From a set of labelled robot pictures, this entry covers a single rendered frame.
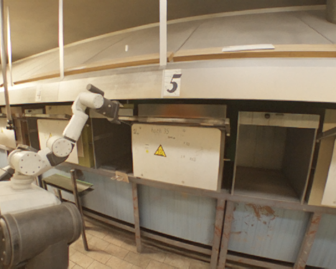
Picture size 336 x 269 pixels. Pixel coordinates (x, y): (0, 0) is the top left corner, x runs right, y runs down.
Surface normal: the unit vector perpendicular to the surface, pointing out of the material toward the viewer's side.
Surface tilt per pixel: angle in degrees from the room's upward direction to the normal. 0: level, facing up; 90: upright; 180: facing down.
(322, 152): 90
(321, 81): 80
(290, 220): 90
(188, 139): 90
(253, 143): 90
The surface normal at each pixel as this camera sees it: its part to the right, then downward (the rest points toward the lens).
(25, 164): 0.88, 0.03
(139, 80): -0.37, 0.00
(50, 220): 0.71, -0.64
